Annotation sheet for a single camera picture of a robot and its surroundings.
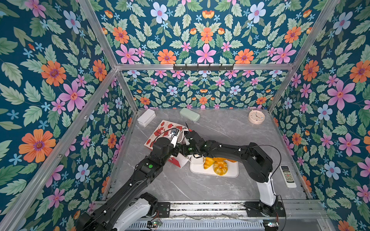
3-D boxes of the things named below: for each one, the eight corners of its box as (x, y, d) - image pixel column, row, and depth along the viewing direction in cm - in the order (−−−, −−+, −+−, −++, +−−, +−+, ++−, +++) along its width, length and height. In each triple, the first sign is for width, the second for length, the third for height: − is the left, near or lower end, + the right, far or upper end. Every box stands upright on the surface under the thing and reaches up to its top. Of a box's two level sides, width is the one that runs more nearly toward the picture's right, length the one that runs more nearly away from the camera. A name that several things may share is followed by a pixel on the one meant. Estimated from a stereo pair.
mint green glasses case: (179, 113, 119) (178, 111, 116) (185, 108, 123) (185, 105, 121) (195, 123, 112) (195, 121, 110) (201, 117, 116) (201, 115, 114)
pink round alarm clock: (250, 124, 113) (251, 121, 110) (246, 112, 121) (247, 109, 118) (265, 124, 113) (267, 121, 110) (261, 112, 121) (262, 109, 118)
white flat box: (138, 124, 113) (136, 120, 109) (150, 112, 121) (148, 108, 117) (145, 127, 111) (143, 123, 107) (156, 115, 119) (155, 111, 115)
